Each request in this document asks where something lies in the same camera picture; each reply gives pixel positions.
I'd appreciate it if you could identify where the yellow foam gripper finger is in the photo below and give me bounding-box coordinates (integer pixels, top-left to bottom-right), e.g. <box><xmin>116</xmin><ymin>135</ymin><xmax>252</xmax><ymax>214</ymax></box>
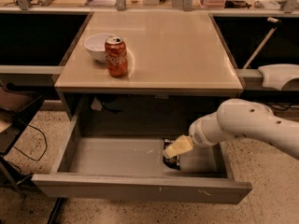
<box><xmin>163</xmin><ymin>135</ymin><xmax>193</xmax><ymax>159</ymax></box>

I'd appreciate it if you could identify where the black rxbar chocolate wrapper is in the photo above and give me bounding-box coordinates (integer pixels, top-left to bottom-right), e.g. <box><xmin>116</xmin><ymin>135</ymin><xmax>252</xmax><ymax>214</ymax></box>
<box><xmin>163</xmin><ymin>138</ymin><xmax>180</xmax><ymax>170</ymax></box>

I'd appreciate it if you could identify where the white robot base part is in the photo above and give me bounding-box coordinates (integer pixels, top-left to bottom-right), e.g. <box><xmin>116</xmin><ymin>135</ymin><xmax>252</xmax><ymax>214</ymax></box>
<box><xmin>258</xmin><ymin>63</ymin><xmax>299</xmax><ymax>91</ymax></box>

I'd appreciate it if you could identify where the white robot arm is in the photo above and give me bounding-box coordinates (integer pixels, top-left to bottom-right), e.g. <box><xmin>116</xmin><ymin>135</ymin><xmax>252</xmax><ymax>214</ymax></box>
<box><xmin>164</xmin><ymin>99</ymin><xmax>299</xmax><ymax>160</ymax></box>

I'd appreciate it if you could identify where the grey counter cabinet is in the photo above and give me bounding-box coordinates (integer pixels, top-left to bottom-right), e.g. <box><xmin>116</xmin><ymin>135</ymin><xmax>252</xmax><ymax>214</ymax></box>
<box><xmin>55</xmin><ymin>10</ymin><xmax>243</xmax><ymax>134</ymax></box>

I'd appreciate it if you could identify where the open grey top drawer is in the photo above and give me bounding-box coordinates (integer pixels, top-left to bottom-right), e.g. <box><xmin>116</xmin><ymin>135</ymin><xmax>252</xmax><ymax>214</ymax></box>
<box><xmin>33</xmin><ymin>95</ymin><xmax>252</xmax><ymax>203</ymax></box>

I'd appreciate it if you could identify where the red coca-cola can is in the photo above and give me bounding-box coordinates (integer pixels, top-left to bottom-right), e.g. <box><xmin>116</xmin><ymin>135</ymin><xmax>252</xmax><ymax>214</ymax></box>
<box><xmin>105</xmin><ymin>35</ymin><xmax>128</xmax><ymax>77</ymax></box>

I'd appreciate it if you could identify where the white ceramic bowl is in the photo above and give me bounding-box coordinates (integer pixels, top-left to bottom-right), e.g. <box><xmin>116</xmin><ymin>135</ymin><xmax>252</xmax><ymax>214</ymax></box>
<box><xmin>84</xmin><ymin>34</ymin><xmax>112</xmax><ymax>63</ymax></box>

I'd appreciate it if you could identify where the dark chair at left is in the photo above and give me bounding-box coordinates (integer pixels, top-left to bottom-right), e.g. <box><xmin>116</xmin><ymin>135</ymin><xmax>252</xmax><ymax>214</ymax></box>
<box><xmin>0</xmin><ymin>83</ymin><xmax>44</xmax><ymax>200</ymax></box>

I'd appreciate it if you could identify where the black floor cable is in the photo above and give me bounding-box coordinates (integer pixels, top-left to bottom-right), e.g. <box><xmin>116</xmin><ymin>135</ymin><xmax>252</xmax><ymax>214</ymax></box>
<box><xmin>12</xmin><ymin>119</ymin><xmax>49</xmax><ymax>162</ymax></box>

